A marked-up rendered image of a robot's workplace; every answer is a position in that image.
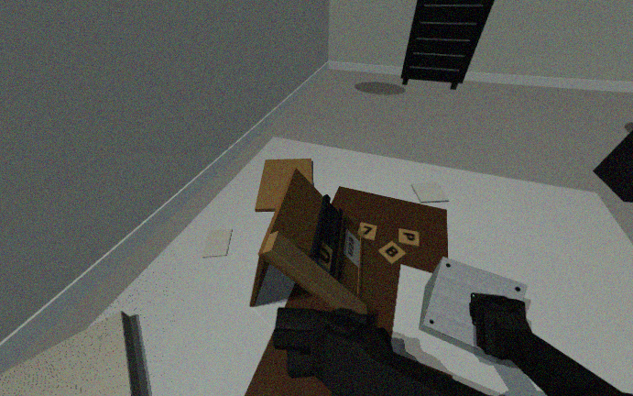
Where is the white paper ticket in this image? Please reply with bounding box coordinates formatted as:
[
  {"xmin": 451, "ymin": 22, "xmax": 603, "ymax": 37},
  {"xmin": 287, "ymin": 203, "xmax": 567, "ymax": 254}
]
[{"xmin": 344, "ymin": 228, "xmax": 360, "ymax": 268}]

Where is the tan letter tile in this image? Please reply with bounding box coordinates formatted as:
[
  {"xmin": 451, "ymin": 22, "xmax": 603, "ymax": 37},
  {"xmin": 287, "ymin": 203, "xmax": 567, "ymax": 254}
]
[
  {"xmin": 357, "ymin": 222, "xmax": 377, "ymax": 241},
  {"xmin": 378, "ymin": 241, "xmax": 406, "ymax": 264},
  {"xmin": 398, "ymin": 228, "xmax": 420, "ymax": 247},
  {"xmin": 319, "ymin": 241, "xmax": 333, "ymax": 270}
]

